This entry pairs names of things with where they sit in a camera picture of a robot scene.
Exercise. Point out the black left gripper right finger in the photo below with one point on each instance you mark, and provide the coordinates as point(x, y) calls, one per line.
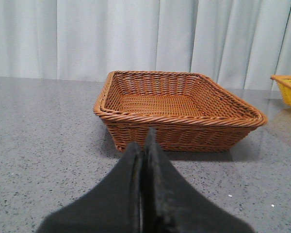
point(172, 205)

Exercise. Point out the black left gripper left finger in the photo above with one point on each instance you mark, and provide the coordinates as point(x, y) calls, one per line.
point(112, 206)

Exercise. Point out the brown wicker basket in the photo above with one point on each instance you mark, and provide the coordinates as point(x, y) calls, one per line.
point(189, 111)

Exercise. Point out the yellow wicker basket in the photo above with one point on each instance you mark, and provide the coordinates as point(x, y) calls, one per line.
point(284, 84)

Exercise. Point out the white curtain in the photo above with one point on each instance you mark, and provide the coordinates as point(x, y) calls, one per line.
point(238, 43)

